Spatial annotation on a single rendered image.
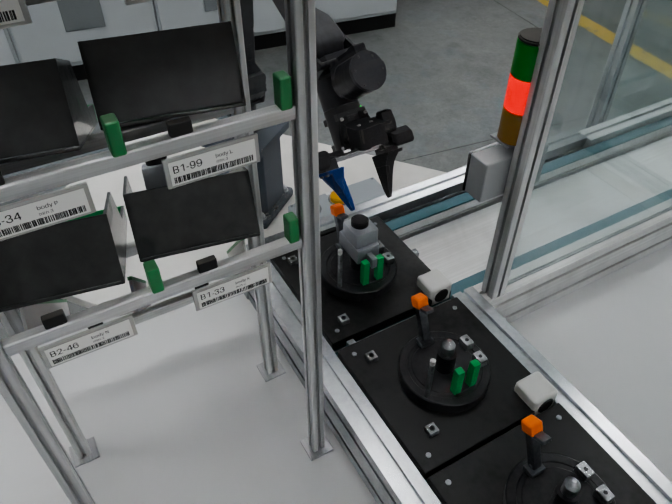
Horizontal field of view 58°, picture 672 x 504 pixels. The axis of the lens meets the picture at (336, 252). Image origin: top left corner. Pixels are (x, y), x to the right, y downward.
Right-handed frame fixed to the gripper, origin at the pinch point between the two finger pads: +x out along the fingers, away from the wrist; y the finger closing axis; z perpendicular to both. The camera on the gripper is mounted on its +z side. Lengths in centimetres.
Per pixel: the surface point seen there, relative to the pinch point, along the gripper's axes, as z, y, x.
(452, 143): -185, 143, 3
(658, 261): -7, 63, 36
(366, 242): -5.9, -0.2, 9.8
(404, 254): -13.8, 9.9, 15.6
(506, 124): 15.5, 16.7, -2.0
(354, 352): -1.6, -9.9, 25.0
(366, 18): -291, 176, -93
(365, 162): -54, 28, -3
